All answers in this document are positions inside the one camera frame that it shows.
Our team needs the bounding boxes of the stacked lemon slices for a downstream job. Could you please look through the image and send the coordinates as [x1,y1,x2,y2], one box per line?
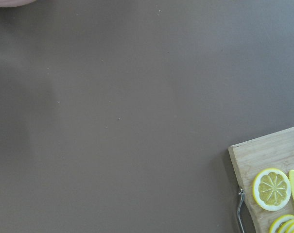
[268,215,294,233]

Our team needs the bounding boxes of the lemon slice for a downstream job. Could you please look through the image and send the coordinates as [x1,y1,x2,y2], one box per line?
[252,168,291,211]

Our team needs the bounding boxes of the pink bowl with ice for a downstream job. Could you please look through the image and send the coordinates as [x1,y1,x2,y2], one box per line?
[0,0,36,8]

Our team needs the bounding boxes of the wooden cutting board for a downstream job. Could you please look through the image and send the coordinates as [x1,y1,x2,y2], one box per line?
[228,127,294,233]

